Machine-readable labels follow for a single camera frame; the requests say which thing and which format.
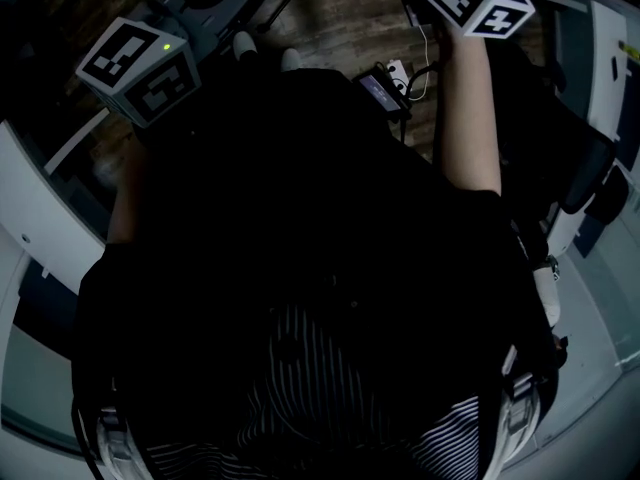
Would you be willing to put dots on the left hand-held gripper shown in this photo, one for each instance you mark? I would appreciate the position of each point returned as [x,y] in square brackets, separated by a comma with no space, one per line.
[135,73]

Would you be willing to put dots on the person's right forearm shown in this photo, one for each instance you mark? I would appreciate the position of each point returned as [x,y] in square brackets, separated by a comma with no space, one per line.
[470,128]

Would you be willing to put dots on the person's left forearm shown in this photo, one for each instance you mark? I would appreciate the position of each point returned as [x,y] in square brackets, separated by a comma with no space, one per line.
[125,203]

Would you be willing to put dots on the person's left white shoe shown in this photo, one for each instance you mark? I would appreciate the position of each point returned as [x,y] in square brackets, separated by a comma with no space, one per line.
[245,45]

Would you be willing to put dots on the person's white shoe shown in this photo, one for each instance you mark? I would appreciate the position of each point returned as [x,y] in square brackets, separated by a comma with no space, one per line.
[245,45]
[291,60]

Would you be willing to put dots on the person's right white shoe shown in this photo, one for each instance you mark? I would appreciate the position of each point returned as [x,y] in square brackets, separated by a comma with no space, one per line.
[291,60]

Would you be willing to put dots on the white power strip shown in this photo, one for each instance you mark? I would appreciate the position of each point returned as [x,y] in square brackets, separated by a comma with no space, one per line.
[397,70]

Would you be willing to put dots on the black screen device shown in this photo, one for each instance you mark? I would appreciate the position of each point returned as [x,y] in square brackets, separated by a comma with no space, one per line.
[380,90]

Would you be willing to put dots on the white office desk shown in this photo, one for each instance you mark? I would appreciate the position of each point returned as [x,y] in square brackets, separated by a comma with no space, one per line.
[35,203]
[605,43]

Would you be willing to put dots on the yellow marker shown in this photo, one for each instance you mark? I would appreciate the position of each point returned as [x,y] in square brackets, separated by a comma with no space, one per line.
[629,50]

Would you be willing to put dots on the black office chair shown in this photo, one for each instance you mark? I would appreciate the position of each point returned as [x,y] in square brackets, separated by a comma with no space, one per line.
[590,168]

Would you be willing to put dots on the person's black garment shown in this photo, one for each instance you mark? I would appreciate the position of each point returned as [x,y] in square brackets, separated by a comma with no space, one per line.
[300,193]

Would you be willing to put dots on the person's striped shirt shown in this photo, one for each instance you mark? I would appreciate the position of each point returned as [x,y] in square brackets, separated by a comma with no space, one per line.
[320,368]

